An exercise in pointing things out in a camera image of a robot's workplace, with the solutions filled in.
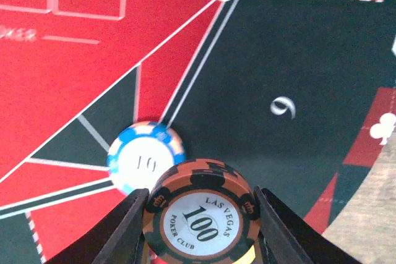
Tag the round red black poker mat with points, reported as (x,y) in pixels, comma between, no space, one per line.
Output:
(288,92)

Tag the brown hundred poker chip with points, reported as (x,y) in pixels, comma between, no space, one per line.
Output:
(201,211)

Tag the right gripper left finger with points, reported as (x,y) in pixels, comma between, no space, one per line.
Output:
(117,238)

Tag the purple chip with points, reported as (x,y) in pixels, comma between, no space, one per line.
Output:
(141,154)

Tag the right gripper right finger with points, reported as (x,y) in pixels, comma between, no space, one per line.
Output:
(286,238)

